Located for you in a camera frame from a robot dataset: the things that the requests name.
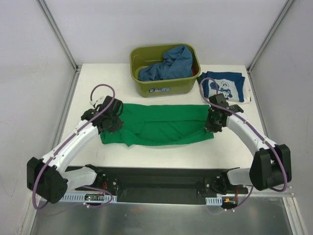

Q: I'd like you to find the green t shirt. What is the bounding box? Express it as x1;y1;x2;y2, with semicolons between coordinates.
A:
100;103;214;146

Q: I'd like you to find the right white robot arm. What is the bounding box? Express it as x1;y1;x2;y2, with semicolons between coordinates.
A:
205;94;292;193

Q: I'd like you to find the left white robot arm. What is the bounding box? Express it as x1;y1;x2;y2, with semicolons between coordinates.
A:
26;96;124;204

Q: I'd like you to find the folded white t shirt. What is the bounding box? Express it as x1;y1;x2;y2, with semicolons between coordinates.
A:
197;73;252;105

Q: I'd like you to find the folded navy printed t shirt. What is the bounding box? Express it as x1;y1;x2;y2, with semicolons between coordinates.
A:
200;70;246;103

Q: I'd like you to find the red t shirt in bin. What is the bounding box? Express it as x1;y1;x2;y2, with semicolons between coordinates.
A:
191;67;197;76

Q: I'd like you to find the blue t shirt in bin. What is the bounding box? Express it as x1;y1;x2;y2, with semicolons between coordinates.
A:
138;45;193;82

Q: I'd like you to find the olive green plastic bin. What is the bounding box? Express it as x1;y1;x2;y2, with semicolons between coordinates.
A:
130;44;201;97

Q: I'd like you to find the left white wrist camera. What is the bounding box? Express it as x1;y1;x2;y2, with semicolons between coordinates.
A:
89;96;105;108

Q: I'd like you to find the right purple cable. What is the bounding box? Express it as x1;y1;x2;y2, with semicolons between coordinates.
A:
199;77;287;211

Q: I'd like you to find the purple cable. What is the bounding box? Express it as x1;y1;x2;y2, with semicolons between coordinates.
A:
199;77;287;211
32;84;116;210

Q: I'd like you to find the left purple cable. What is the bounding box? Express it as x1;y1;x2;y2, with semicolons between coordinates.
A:
32;84;116;210

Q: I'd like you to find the left aluminium frame post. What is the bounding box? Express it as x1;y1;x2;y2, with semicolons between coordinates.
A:
36;0;81;71

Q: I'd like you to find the aluminium frame post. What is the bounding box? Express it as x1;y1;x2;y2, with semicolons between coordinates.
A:
247;0;296;74
36;0;81;71

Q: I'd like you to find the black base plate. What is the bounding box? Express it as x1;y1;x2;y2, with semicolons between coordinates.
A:
66;166;253;206

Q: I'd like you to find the left white cable duct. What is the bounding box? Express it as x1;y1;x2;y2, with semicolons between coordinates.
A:
60;192;117;204

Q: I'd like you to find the white cable duct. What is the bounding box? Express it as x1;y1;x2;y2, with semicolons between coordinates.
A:
205;196;223;206
60;192;117;204

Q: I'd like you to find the right white cable duct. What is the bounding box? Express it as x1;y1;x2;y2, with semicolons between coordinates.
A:
205;196;223;206

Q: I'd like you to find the right aluminium frame post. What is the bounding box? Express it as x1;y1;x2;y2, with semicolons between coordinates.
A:
247;0;296;74

